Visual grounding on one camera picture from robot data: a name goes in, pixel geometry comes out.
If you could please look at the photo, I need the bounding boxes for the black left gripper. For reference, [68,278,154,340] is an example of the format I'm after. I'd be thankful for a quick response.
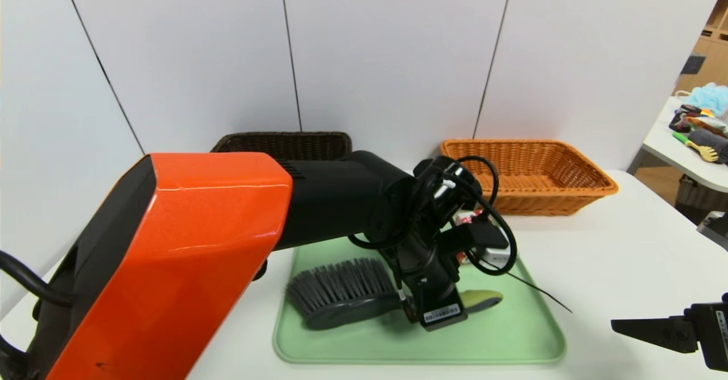
[396,232,469,332]

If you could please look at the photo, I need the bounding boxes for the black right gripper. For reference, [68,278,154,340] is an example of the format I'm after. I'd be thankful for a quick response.
[610,301,728,373]

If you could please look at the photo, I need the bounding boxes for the grey brush green handle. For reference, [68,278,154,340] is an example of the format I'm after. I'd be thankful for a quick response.
[284,258,504,331]

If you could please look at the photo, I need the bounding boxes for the dark wicker storage basket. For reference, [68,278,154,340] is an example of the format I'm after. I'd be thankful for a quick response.
[675,175,728,217]

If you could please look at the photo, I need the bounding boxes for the orange wicker basket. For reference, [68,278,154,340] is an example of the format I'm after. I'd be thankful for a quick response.
[439,139,619,216]

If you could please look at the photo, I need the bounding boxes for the dark brown wicker basket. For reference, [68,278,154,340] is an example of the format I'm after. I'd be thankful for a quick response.
[210,131,353,162]

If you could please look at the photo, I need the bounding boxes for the light green plastic tray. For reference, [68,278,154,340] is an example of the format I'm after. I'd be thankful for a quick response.
[274,237,566,365]

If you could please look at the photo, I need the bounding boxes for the white side table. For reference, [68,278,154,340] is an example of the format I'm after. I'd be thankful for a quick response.
[641,97,728,194]

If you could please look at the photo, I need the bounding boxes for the dark grey cloth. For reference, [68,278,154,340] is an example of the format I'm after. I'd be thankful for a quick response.
[686,130,728,166]

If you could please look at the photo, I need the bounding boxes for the colourful snack packets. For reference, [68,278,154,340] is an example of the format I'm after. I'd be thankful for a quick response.
[667,106,728,139]

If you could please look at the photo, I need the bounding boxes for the light blue cloth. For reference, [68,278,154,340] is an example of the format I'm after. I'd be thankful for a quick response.
[677,83,728,117]

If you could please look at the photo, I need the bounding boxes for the dark grey square object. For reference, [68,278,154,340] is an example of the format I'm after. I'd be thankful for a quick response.
[678,55,705,77]

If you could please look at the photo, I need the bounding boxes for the wooden shelf cabinet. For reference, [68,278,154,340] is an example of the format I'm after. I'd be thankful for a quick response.
[673,0,728,97]

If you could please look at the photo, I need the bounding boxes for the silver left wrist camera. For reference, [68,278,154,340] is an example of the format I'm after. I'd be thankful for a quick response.
[464,243,511,267]

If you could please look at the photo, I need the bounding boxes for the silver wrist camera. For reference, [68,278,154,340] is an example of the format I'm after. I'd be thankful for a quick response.
[464,243,511,267]
[697,210,728,251]

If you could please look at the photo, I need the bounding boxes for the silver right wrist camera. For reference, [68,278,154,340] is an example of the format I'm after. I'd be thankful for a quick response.
[697,210,728,251]

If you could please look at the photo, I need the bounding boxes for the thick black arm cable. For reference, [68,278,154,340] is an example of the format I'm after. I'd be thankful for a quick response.
[0,251,75,308]

